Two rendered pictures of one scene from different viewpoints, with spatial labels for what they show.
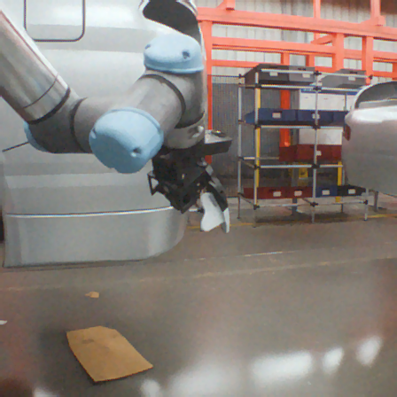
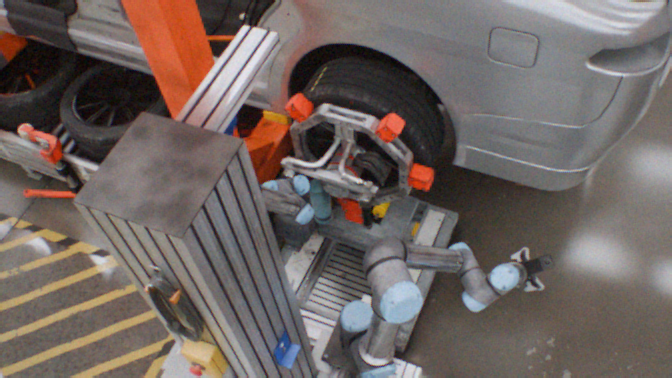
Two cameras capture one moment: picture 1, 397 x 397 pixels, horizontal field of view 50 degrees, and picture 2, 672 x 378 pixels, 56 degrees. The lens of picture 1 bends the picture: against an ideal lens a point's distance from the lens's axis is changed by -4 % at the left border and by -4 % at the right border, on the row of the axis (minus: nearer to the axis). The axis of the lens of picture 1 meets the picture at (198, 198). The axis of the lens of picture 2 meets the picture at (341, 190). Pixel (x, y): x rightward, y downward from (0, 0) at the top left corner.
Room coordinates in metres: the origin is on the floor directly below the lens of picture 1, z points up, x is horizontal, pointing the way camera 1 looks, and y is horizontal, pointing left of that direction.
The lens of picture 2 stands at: (-0.36, -0.25, 2.97)
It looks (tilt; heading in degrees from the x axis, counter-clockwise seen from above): 54 degrees down; 44
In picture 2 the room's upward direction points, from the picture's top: 8 degrees counter-clockwise
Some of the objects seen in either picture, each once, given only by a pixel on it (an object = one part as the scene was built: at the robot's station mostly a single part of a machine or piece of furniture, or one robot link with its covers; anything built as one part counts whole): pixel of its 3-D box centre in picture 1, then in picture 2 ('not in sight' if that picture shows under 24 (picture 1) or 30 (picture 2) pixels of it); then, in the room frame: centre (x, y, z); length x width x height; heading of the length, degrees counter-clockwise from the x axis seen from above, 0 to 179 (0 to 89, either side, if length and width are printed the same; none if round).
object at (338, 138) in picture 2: not in sight; (313, 145); (0.78, 0.98, 1.03); 0.19 x 0.18 x 0.11; 13
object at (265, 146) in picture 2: not in sight; (265, 135); (0.89, 1.43, 0.69); 0.52 x 0.17 x 0.35; 13
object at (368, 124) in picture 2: not in sight; (351, 157); (0.92, 0.91, 0.85); 0.54 x 0.07 x 0.54; 103
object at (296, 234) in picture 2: not in sight; (308, 208); (0.88, 1.22, 0.26); 0.42 x 0.18 x 0.35; 13
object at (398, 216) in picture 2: not in sight; (372, 198); (1.09, 0.95, 0.32); 0.40 x 0.30 x 0.28; 103
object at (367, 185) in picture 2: not in sight; (358, 158); (0.82, 0.78, 1.03); 0.19 x 0.18 x 0.11; 13
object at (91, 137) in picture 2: not in sight; (124, 108); (0.75, 2.48, 0.39); 0.66 x 0.66 x 0.24
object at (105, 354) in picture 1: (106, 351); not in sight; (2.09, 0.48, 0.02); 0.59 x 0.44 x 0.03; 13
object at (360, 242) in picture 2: not in sight; (373, 218); (1.09, 0.95, 0.13); 0.50 x 0.36 x 0.10; 103
